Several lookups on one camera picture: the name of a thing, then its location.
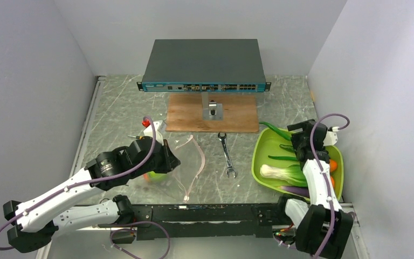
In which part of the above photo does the grey network switch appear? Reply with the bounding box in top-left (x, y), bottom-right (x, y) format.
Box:
top-left (137, 39), bottom-right (272, 92)

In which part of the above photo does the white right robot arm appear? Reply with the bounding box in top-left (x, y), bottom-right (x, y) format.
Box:
top-left (275, 119), bottom-right (354, 258)

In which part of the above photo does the white green bok choy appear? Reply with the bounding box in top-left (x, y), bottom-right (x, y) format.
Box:
top-left (259, 165), bottom-right (308, 187)

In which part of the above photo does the yellow handled screwdriver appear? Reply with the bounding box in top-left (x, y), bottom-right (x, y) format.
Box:
top-left (127, 135), bottom-right (145, 140)

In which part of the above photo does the green apple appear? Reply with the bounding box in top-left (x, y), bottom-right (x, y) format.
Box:
top-left (147, 171), bottom-right (168, 182)

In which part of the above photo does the green chili pepper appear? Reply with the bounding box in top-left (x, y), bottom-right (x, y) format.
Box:
top-left (259, 121), bottom-right (292, 141)

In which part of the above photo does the orange fruit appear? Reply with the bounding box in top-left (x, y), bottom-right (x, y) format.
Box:
top-left (329, 159), bottom-right (338, 173)

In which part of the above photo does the lime green food tray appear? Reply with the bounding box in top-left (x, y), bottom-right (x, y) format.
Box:
top-left (251, 128), bottom-right (344, 201)

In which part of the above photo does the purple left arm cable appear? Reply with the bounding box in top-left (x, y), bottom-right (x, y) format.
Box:
top-left (0, 115), bottom-right (157, 251)

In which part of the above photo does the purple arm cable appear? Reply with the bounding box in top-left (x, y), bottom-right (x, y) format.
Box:
top-left (0, 115), bottom-right (157, 251)
top-left (273, 113), bottom-right (356, 259)

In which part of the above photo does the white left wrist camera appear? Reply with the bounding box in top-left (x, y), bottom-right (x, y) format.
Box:
top-left (141, 120), bottom-right (167, 144)

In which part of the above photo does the silver open-end wrench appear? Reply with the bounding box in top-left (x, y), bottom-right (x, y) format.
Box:
top-left (217, 132), bottom-right (238, 178)

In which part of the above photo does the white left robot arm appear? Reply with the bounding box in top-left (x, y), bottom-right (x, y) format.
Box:
top-left (3, 137), bottom-right (181, 253)

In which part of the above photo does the metal switch stand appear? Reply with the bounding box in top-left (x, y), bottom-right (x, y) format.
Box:
top-left (201, 92), bottom-right (223, 121)

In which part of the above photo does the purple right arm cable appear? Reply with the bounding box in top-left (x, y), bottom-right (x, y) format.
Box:
top-left (273, 113), bottom-right (356, 259)

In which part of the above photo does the brown wooden board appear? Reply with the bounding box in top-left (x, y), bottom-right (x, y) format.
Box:
top-left (165, 93), bottom-right (259, 133)

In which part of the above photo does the clear zip top bag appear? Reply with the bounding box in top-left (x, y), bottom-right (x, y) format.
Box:
top-left (148, 135), bottom-right (205, 203)

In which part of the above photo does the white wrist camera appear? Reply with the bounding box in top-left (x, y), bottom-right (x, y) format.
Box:
top-left (323, 126), bottom-right (340, 146)
top-left (141, 120), bottom-right (167, 144)

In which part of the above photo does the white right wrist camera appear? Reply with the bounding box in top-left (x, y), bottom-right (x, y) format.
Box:
top-left (323, 126), bottom-right (340, 146)

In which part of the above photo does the purple eggplant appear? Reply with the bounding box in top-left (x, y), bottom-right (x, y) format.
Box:
top-left (280, 186), bottom-right (309, 199)

